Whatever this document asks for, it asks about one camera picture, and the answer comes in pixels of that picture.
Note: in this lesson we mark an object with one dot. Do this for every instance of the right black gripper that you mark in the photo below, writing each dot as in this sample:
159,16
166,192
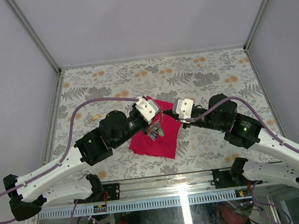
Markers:
169,112

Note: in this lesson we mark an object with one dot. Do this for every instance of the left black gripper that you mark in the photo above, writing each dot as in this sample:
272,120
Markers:
135,112

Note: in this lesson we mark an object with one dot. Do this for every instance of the large keyring with keys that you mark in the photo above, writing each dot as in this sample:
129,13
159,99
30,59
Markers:
155,129

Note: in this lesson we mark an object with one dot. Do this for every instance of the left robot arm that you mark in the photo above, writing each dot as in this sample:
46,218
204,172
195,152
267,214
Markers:
30,193

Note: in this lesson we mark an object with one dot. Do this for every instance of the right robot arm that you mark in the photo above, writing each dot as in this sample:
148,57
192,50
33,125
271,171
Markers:
244,132

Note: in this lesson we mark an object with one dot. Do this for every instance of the small yellow key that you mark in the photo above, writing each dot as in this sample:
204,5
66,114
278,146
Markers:
95,117

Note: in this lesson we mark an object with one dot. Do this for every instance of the pink folded cloth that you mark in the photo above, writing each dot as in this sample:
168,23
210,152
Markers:
163,147

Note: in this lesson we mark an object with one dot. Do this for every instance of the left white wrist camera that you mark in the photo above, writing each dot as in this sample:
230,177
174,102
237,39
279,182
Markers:
147,108

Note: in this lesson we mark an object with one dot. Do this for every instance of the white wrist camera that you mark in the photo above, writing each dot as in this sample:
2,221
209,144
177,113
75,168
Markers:
183,109
147,108

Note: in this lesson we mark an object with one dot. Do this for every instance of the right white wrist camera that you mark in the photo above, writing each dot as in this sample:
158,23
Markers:
183,109

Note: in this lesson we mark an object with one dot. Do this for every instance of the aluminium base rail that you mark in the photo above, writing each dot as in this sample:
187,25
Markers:
159,192

